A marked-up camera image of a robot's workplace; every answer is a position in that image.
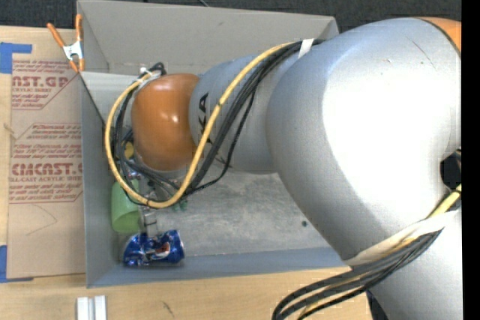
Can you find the yellow round thing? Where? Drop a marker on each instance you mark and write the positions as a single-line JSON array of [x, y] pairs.
[[129, 150]]

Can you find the brown cardboard board red print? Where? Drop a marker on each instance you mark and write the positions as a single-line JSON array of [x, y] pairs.
[[45, 221]]

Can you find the light green cup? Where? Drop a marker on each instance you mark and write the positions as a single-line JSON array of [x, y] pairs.
[[125, 211]]

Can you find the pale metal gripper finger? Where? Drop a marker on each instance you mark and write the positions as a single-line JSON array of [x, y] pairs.
[[150, 223]]

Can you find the grey metal bin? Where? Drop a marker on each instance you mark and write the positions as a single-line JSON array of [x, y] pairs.
[[243, 213]]

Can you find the crushed blue drink can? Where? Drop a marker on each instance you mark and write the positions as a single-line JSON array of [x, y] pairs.
[[165, 249]]

